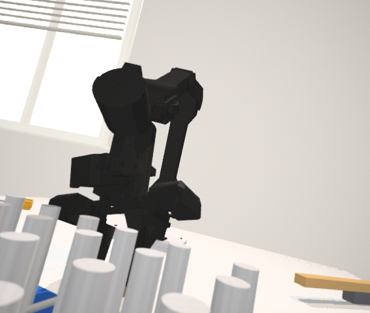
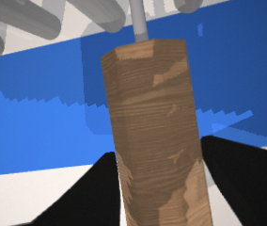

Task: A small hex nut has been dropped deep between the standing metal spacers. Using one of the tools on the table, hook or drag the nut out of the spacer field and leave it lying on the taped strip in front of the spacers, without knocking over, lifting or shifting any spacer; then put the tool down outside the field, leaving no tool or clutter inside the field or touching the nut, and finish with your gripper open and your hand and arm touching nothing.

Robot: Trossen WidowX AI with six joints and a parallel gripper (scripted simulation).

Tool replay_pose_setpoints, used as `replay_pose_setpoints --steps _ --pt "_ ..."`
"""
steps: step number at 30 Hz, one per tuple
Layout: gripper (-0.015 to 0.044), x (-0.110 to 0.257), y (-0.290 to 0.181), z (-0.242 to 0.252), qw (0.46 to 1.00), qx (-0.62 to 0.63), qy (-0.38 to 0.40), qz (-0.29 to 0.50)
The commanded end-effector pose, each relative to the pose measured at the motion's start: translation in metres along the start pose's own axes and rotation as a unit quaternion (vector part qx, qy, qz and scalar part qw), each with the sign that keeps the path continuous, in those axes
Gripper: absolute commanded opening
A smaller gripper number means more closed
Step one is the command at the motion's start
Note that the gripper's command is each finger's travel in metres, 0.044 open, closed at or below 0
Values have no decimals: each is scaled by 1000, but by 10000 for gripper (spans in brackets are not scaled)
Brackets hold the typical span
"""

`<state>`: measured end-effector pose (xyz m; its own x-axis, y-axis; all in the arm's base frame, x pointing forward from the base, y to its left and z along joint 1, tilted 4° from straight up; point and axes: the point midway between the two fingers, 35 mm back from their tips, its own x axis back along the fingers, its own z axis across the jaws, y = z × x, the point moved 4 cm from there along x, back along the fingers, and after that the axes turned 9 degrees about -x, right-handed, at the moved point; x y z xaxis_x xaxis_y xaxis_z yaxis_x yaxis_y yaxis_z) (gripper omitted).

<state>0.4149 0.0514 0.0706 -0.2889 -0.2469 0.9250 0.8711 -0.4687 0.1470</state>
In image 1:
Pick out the brown wooden tool handle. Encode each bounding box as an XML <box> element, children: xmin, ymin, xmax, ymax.
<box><xmin>26</xmin><ymin>286</ymin><xmax>127</xmax><ymax>313</ymax></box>

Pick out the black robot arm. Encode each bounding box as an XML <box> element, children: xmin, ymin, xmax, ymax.
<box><xmin>69</xmin><ymin>62</ymin><xmax>203</xmax><ymax>194</ymax></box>

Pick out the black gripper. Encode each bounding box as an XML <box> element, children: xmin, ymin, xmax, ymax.
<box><xmin>48</xmin><ymin>146</ymin><xmax>201</xmax><ymax>286</ymax></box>

